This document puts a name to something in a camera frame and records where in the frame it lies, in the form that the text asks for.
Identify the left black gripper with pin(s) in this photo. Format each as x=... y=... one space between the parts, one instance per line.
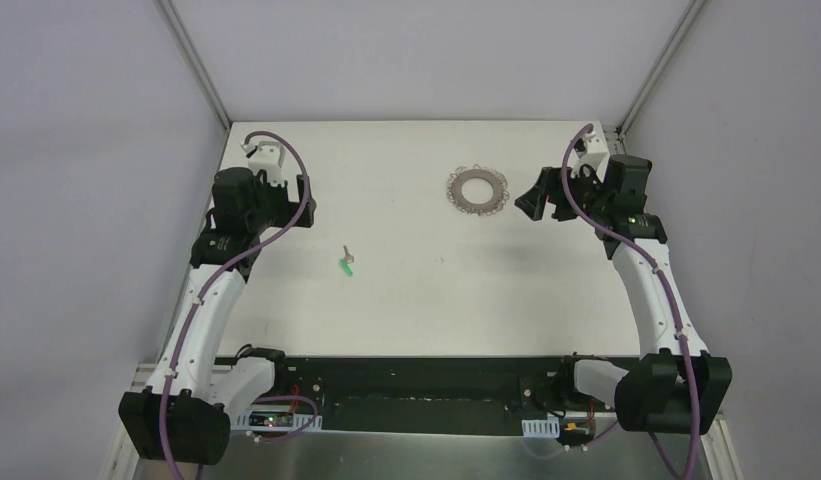
x=301 y=201

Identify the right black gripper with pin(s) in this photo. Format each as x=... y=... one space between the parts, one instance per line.
x=557 y=196

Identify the silver key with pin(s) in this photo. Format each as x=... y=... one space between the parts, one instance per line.
x=348 y=257

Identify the green plastic key tag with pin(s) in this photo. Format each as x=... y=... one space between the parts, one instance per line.
x=345 y=266

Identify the metal disc with key rings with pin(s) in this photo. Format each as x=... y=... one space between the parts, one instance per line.
x=477 y=190

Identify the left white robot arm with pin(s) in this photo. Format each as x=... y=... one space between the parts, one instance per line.
x=182 y=415

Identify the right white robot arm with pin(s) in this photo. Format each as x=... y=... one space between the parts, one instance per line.
x=677 y=386

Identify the left controller board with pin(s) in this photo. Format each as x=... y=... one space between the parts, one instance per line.
x=271 y=421

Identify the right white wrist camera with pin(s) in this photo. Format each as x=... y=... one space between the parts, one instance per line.
x=591 y=151

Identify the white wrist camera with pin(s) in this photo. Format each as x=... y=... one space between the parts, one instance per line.
x=265 y=159
x=591 y=151

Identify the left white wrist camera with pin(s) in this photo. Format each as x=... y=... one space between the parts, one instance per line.
x=265 y=159

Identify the aluminium frame rail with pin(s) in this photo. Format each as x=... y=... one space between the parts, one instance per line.
x=192 y=58

